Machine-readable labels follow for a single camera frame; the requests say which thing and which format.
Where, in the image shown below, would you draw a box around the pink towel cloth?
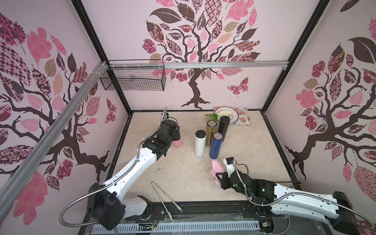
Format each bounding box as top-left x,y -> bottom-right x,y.
210,159 -> 225,188

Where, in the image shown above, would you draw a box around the pink thermos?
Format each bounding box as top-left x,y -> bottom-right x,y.
172,139 -> 183,149

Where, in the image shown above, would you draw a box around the blue thermos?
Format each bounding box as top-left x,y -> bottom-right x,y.
209,132 -> 223,159

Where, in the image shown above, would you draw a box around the white thermos black lid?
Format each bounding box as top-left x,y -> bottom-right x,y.
194,130 -> 206,158

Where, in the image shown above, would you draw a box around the gold thermos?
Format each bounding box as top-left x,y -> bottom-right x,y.
205,120 -> 217,147

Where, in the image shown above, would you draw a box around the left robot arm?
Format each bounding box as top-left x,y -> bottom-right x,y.
87,118 -> 180,230

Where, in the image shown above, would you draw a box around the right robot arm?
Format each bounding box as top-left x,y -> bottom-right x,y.
215,172 -> 360,235

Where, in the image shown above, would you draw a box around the round glass coaster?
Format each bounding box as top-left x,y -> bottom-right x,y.
118,162 -> 132,171

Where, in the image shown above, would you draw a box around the floral rectangular tray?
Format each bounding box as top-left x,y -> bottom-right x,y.
213,106 -> 252,126

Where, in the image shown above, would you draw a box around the metal tongs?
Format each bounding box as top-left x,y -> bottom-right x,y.
151,182 -> 183,221

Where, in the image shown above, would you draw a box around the white round plate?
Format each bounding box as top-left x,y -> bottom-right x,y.
214,106 -> 240,124

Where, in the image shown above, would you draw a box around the toy napa cabbage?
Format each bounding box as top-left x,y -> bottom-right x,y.
217,110 -> 233,118

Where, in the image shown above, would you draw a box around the horizontal aluminium back bar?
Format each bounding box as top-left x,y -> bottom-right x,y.
109,60 -> 289,69

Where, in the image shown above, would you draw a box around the diagonal aluminium left bar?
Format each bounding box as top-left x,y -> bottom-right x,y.
1,62 -> 108,218

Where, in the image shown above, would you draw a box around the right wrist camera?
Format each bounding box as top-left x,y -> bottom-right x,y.
223,157 -> 235,177

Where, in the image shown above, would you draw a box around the left metal cable conduit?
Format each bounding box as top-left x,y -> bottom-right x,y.
58,106 -> 180,227

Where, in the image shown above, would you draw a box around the white slotted cable duct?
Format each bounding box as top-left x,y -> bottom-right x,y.
91,220 -> 260,235

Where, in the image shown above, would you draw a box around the black wire basket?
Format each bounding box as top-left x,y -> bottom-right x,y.
100,59 -> 166,92

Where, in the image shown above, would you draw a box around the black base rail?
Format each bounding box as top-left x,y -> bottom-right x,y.
83,195 -> 332,235

